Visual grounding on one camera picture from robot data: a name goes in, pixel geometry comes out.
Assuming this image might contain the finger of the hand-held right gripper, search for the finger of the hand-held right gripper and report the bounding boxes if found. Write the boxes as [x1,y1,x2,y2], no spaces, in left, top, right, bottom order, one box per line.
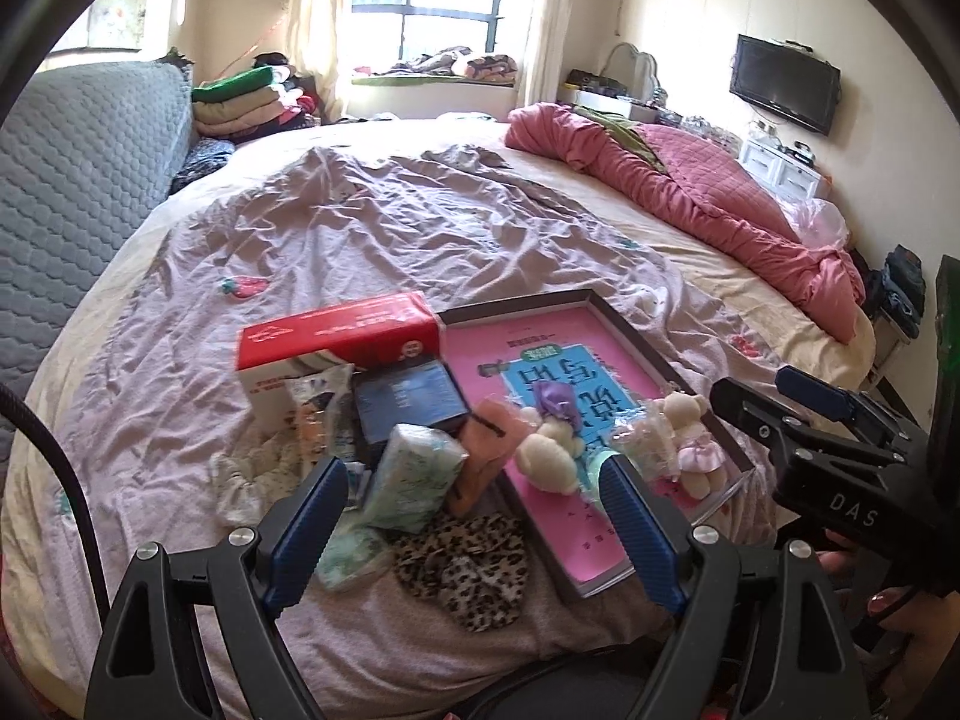
[709,377,901,492]
[776,366,927,458]

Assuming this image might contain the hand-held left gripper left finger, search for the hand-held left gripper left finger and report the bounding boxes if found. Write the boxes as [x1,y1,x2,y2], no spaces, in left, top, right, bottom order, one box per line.
[84,454,350,720]

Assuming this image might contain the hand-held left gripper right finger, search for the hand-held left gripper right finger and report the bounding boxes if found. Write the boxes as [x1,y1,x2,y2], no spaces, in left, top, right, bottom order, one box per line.
[598,452,860,720]

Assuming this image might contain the beige teddy with pink dress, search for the beige teddy with pink dress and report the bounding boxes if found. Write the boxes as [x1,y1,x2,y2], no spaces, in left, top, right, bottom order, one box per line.
[611,390,732,502]

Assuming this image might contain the light green tissue pack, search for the light green tissue pack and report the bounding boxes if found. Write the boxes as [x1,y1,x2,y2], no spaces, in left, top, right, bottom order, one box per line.
[364,424,470,533]

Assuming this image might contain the cream teddy with purple bow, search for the cream teddy with purple bow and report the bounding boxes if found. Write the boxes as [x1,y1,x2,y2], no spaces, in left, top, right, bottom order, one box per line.
[514,382,586,496]

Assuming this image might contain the leopard print scarf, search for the leopard print scarf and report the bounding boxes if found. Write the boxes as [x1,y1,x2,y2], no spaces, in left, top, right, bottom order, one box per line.
[394,514,530,635]

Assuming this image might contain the peach plush cloth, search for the peach plush cloth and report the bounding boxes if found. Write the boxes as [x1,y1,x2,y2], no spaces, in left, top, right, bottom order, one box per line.
[450,397,537,518]

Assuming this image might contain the pink book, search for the pink book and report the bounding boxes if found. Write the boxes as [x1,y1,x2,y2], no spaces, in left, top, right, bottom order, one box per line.
[446,304,740,597]
[437,287,757,601]

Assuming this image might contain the person's right hand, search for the person's right hand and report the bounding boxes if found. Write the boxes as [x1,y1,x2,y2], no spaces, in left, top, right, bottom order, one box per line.
[814,547,960,691]

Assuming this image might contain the mint green plastic pack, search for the mint green plastic pack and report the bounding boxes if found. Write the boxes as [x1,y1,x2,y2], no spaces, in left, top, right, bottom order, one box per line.
[315,521,395,592]

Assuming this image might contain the floral scrunchie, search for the floral scrunchie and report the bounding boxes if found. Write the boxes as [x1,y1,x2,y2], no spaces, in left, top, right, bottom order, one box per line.
[210,439,331,526]

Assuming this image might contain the clear snack packet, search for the clear snack packet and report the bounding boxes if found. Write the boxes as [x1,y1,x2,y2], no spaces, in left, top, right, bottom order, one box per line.
[289,367,353,466]

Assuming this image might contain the blue clothes pile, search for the blue clothes pile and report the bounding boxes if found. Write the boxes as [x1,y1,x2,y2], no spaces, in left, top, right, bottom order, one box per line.
[870,244,927,338]

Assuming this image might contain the small black box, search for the small black box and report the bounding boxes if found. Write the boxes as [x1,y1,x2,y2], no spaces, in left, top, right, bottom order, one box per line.
[352,360,470,466]

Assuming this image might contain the clear pink plastic bag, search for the clear pink plastic bag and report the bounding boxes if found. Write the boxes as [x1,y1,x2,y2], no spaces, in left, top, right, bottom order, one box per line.
[780,199,852,248]

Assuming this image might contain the red and white carton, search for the red and white carton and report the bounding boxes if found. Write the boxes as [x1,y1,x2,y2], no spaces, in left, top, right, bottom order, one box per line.
[236,291,443,436]

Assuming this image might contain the pink quilt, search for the pink quilt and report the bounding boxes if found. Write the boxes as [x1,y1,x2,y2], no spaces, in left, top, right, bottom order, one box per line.
[504,101,867,342]

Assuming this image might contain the white drawer cabinet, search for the white drawer cabinet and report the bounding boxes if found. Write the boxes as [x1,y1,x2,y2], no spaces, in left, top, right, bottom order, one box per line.
[739,136,833,200]

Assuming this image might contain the lilac printed blanket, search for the lilac printed blanket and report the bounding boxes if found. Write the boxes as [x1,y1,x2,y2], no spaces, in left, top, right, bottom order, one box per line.
[7,141,758,698]

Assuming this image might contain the olive green cloth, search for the olive green cloth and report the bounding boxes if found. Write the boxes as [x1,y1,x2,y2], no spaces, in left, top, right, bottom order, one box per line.
[574,106,668,173]

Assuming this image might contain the scalloped table mirror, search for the scalloped table mirror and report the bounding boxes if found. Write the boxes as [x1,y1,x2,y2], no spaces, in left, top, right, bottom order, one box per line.
[604,41,661,102]

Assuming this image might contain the black storage box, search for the black storage box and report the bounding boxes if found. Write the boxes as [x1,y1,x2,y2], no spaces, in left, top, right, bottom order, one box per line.
[562,69,631,98]

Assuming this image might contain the dark floral pillow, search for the dark floral pillow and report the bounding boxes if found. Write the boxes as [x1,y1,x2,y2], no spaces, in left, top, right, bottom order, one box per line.
[171,136,237,196]

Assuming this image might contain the grey quilted headboard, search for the grey quilted headboard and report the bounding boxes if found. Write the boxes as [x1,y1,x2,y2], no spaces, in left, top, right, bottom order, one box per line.
[0,60,197,466]

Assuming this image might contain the stack of folded blankets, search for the stack of folded blankets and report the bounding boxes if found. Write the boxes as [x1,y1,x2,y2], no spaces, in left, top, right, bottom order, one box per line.
[191,64,323,143]

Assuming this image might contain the cream curtain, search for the cream curtain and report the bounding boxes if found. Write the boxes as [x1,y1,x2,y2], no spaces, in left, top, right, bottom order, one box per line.
[517,0,575,110]
[289,0,353,121]

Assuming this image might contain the green window sill mat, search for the green window sill mat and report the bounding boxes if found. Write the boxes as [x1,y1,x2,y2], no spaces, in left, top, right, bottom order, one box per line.
[351,73,518,91]

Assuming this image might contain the clothes on window sill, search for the clothes on window sill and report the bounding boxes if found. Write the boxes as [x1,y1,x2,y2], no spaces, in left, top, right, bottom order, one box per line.
[390,45,518,82]

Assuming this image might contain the black cable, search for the black cable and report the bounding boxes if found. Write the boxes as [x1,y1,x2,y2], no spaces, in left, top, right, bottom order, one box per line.
[0,382,106,620]

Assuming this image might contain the black wall television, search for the black wall television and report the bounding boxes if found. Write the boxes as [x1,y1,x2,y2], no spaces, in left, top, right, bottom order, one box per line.
[730,34,841,137]

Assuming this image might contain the blossom wall painting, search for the blossom wall painting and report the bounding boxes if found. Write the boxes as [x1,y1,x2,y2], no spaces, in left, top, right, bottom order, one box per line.
[82,0,147,53]

